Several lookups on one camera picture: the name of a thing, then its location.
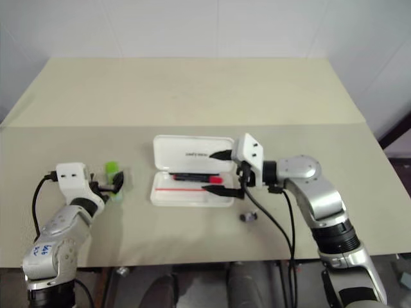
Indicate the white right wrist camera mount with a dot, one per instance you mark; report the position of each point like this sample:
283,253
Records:
250,154

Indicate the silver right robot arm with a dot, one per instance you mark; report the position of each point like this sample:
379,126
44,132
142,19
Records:
324,199

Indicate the green marker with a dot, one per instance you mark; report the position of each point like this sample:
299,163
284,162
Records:
113,168

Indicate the dark rounded shape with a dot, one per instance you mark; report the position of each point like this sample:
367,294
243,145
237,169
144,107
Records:
248,285

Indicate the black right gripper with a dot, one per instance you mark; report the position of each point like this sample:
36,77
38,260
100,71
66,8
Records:
247,176

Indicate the white plastic pencil case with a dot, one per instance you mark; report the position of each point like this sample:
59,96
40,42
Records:
192,195

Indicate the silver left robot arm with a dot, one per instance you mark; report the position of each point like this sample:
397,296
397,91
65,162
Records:
57,237

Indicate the small teal object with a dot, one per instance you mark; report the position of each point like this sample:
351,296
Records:
405,279

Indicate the small dark purple object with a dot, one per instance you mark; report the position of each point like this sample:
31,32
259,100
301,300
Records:
249,216

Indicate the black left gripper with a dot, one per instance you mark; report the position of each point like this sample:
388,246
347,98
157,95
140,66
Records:
97,187

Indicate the black marker with red cap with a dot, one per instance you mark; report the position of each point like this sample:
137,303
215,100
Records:
196,177

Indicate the dark frame beside table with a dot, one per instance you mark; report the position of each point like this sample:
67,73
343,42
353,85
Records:
396,134

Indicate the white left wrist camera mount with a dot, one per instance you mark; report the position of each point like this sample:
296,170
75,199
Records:
72,179

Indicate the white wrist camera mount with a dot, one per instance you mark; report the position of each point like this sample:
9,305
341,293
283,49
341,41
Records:
72,179
250,154

